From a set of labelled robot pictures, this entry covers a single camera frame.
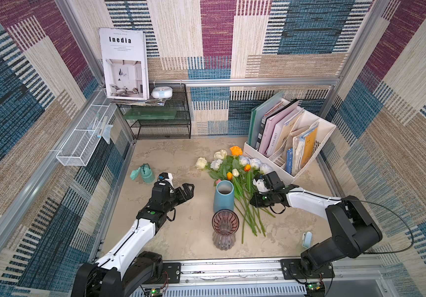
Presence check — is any blue cylindrical vase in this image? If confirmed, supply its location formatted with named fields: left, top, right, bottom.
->
left=214, top=180, right=235, bottom=213

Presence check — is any white tulip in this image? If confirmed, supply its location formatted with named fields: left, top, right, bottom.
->
left=232, top=168, right=240, bottom=177

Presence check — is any orange rose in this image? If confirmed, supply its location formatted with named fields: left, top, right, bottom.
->
left=230, top=146, right=243, bottom=157

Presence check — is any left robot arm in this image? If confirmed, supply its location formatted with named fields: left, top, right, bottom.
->
left=71, top=173, right=194, bottom=297

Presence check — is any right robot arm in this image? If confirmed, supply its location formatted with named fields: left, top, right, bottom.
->
left=250, top=172, right=382, bottom=277

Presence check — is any teal small watering can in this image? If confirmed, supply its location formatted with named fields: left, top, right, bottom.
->
left=130, top=163, right=155, bottom=184

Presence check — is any cream rose upper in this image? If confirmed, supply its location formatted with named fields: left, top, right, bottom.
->
left=214, top=149, right=228, bottom=160

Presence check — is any small light blue object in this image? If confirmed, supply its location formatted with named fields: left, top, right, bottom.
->
left=302, top=231, right=313, bottom=249

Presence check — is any white file organizer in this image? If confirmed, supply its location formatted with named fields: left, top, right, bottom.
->
left=243, top=101, right=336, bottom=183

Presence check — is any orange yellow booklet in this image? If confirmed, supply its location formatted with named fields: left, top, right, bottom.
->
left=292, top=123, right=319, bottom=176

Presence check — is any pink book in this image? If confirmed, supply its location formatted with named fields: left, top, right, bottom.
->
left=256, top=99, right=299, bottom=155

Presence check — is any green folder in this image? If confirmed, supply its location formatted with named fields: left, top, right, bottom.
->
left=248, top=91, right=284, bottom=147

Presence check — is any green glass shelf plate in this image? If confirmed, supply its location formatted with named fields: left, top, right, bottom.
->
left=123, top=107, right=177, bottom=120

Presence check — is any white round device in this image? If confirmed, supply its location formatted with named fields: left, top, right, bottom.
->
left=151, top=86, right=173, bottom=99

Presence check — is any Inedia magazine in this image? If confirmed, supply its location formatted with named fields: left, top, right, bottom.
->
left=99, top=28, right=149, bottom=101

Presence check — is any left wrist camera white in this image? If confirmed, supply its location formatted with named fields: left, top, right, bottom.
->
left=157, top=173, right=173, bottom=188

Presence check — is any black wire shelf rack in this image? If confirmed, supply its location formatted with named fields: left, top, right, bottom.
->
left=112, top=84, right=192, bottom=141

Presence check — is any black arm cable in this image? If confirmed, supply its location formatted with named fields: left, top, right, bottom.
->
left=340, top=198, right=415, bottom=255

